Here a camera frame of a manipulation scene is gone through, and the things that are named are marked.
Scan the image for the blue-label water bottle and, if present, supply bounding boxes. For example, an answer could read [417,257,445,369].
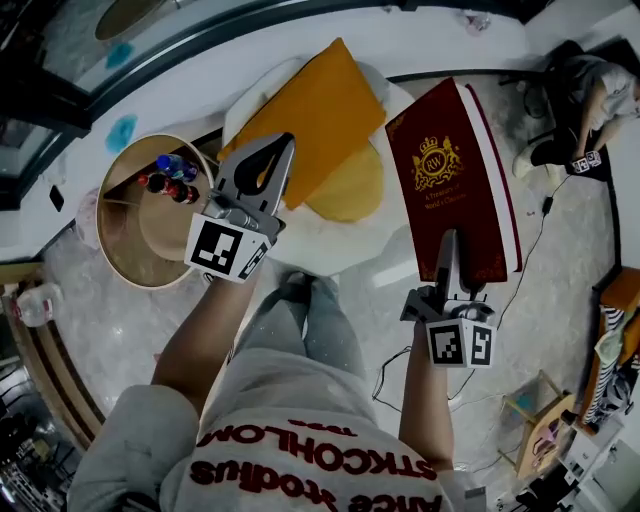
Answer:
[155,153,199,182]

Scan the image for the clear crumpled plastic wrapper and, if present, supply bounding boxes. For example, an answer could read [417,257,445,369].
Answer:
[462,9,491,34]

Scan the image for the white cabinet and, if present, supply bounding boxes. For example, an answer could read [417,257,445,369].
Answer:
[549,417,640,512]

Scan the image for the clear plastic water jug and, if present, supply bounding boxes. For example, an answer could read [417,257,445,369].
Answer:
[12,282,65,329]

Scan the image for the orange square pillow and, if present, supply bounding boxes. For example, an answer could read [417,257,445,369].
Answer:
[217,37,389,211]

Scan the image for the person's left forearm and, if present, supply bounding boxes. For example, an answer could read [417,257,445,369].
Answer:
[149,274,264,416]

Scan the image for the black floor mat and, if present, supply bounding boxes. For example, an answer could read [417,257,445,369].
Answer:
[564,144,614,184]

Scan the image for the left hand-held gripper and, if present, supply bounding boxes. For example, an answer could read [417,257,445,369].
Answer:
[183,132,298,285]

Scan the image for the thin black cable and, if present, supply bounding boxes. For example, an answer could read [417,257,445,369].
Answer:
[371,346,412,410]

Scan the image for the black-and-white striped cloth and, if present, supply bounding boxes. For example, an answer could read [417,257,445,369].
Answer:
[579,305,640,429]

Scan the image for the white shoe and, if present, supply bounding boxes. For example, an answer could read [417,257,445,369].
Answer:
[282,271,316,304]

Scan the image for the oval wooden coffee table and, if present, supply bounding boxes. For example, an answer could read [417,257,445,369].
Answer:
[499,369,581,481]

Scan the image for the pale green cloth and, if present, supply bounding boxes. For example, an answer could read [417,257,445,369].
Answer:
[594,324,636,366]

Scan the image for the black cable with adapter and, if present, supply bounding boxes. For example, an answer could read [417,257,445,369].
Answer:
[447,172,576,401]

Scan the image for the person's right forearm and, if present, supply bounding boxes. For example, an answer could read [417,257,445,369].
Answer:
[398,322,457,474]

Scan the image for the white round pouf seat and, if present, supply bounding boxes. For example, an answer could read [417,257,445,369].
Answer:
[219,54,416,279]

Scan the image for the red gold-embossed book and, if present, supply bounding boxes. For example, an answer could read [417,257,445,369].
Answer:
[383,76,525,284]

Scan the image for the black-framed glass window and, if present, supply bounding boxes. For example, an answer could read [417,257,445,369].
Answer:
[0,0,526,211]

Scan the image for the yellow round cushion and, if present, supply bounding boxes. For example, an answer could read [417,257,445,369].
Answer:
[304,139,386,224]

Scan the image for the translucent pink plastic bag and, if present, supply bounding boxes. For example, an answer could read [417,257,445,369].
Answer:
[74,187,105,250]

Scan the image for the cola bottle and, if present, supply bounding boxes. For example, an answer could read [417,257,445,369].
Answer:
[137,172,169,195]
[167,180,201,206]

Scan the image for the orange armchair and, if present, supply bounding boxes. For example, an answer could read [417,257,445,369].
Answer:
[575,266,640,437]

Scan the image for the black equipment rack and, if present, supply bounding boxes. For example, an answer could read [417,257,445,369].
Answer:
[0,349,81,512]

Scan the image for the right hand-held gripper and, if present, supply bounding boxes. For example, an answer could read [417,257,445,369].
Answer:
[399,228,498,371]

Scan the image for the round wooden side table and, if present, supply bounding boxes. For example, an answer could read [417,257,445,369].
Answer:
[96,133,224,290]

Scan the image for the light blue jeans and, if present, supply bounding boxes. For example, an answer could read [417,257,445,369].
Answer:
[247,274,369,381]

